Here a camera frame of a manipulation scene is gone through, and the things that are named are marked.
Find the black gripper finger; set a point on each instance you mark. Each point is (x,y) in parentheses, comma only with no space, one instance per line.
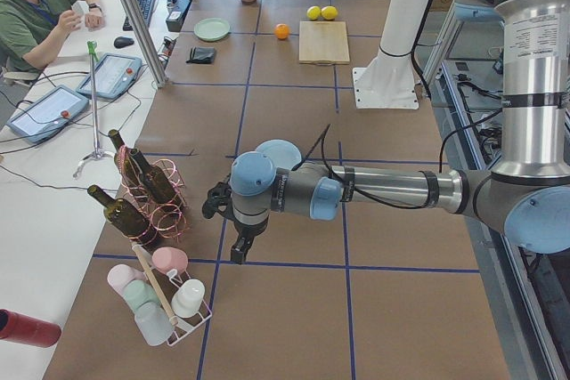
(240,248)

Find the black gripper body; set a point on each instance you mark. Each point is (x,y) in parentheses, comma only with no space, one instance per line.
(248,229)

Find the orange fruit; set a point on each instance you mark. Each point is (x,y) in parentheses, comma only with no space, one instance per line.
(281,31)

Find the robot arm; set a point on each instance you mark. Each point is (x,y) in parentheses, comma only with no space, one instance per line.
(525,196)

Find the light blue plate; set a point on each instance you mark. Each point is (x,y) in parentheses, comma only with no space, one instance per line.
(284,154)

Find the light green plate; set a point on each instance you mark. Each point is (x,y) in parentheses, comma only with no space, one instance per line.
(212,29)

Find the white cup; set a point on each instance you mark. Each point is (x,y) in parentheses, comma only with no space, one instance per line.
(188,298)

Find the green wine bottle middle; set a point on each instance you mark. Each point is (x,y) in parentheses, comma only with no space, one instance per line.
(156,183)

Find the green wine bottle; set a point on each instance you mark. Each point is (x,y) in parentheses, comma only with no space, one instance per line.
(156,183)
(126,166)
(125,217)

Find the pale green cup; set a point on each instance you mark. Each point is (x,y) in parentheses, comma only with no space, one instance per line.
(138,292)

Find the pale blue cup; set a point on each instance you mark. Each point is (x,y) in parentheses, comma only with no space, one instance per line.
(153,323)

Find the green wine bottle front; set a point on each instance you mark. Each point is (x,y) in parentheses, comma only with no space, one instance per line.
(125,217)

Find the light pink cup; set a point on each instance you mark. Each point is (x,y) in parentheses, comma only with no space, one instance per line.
(120,275)

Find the green wine bottle back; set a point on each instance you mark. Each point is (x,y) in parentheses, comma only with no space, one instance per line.
(126,166)

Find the dark grey folded cloth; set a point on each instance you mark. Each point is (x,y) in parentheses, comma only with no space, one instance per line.
(201,55)

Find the wooden cutting board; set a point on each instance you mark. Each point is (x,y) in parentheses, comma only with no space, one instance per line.
(323,42)

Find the teach pendant far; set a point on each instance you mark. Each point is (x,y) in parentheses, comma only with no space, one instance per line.
(114,74)

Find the teach pendant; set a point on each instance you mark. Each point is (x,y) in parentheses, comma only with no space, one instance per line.
(114,74)
(48,115)

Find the teach pendant near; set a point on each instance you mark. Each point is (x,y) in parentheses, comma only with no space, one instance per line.
(48,115)

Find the black computer mouse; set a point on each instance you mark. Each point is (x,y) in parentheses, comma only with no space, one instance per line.
(121,42)

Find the yellow lemon left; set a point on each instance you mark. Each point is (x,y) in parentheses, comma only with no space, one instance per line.
(313,12)

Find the yellow lemon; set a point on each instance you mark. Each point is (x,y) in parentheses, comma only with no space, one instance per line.
(329,12)
(313,12)

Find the yellow lemon right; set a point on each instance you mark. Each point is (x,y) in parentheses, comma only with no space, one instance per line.
(329,12)

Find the red cylinder bottle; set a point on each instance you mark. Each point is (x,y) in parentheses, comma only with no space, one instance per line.
(23,329)

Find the metal stand with green clip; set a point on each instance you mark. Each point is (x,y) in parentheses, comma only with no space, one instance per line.
(98,153)

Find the black keyboard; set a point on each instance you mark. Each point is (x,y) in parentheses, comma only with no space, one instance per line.
(147,9)

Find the seated person green shirt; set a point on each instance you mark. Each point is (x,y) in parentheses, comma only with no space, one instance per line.
(34,31)

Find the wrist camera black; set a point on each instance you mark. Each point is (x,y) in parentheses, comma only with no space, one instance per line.
(218,201)

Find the white wire cup rack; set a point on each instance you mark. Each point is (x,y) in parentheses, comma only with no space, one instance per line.
(170,283)

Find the wooden rack handle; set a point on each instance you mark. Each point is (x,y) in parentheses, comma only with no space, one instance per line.
(140,253)

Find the copper wire bottle rack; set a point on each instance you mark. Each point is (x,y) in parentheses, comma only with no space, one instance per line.
(168,218)

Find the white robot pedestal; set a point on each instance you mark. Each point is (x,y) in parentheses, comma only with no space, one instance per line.
(388,81)

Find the aluminium frame post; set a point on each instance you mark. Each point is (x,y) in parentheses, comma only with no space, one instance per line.
(144,39)

